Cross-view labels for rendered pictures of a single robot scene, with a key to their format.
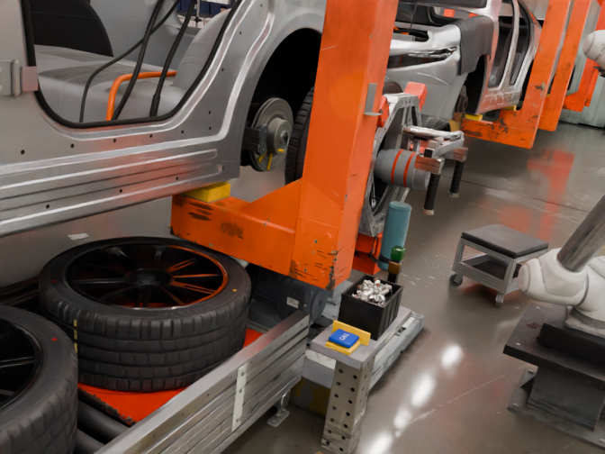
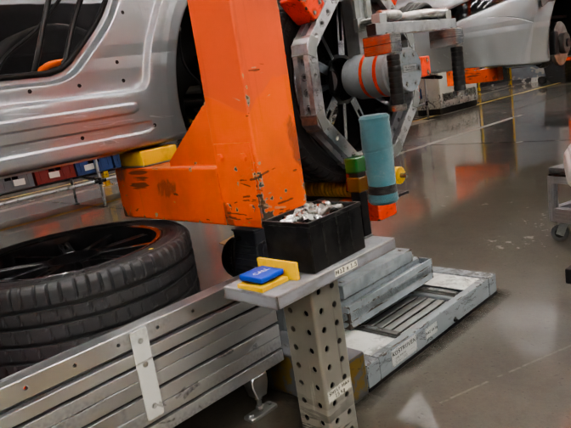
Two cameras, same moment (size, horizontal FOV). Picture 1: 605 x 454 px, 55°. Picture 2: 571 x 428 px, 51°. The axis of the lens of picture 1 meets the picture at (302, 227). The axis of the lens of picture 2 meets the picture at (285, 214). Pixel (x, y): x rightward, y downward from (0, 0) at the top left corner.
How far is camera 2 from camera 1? 0.87 m
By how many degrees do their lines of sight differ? 20
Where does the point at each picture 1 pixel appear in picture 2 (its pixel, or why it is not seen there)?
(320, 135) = (204, 34)
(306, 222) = (221, 149)
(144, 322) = (14, 290)
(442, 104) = (529, 46)
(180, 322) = (56, 285)
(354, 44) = not seen: outside the picture
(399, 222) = (374, 135)
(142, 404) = not seen: hidden behind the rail
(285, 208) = (205, 142)
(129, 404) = not seen: hidden behind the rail
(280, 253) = (212, 199)
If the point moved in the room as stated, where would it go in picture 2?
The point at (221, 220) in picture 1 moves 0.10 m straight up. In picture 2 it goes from (155, 181) to (149, 148)
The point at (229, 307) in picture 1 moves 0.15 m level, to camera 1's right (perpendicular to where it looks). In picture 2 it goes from (130, 265) to (186, 261)
